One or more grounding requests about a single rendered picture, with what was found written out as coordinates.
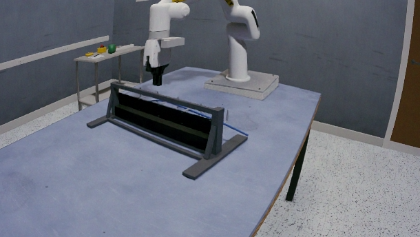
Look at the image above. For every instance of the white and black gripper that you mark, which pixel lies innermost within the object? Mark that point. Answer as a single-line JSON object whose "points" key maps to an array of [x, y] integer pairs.
{"points": [[155, 57]]}

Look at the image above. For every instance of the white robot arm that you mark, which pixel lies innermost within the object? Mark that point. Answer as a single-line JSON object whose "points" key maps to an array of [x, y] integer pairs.
{"points": [[243, 26]]}

